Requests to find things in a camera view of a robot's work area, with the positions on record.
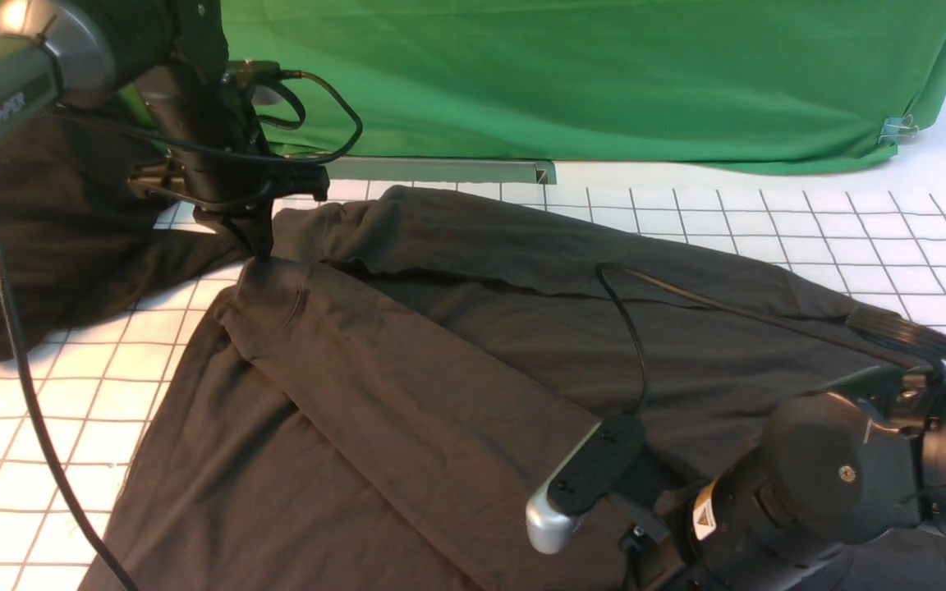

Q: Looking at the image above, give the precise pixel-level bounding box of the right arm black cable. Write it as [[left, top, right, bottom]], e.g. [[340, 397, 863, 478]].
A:
[[595, 263, 946, 415]]

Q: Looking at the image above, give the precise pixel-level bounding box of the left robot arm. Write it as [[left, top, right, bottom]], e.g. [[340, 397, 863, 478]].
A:
[[0, 1, 337, 257]]

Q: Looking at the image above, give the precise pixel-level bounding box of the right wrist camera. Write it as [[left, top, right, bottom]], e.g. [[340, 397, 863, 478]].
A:
[[525, 413, 645, 555]]

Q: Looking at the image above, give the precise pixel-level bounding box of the gray metal rail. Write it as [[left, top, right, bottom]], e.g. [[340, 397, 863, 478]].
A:
[[326, 156, 557, 185]]

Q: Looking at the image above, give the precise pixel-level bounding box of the gray long-sleeved shirt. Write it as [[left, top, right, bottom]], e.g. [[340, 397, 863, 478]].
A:
[[104, 186, 946, 590]]

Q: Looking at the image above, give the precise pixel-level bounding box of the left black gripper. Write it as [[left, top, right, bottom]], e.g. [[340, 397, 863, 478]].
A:
[[128, 153, 330, 258]]

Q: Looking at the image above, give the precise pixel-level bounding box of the silver binder clip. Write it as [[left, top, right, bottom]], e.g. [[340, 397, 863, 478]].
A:
[[877, 113, 920, 145]]

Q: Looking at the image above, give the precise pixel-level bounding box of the black clothing pile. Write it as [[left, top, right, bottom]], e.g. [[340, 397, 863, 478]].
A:
[[0, 117, 243, 348]]

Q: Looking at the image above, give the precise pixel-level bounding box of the green backdrop cloth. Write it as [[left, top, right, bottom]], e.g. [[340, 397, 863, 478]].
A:
[[221, 1, 946, 175]]

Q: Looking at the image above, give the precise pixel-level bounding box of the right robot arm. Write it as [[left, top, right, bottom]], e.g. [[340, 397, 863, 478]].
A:
[[623, 362, 946, 590]]

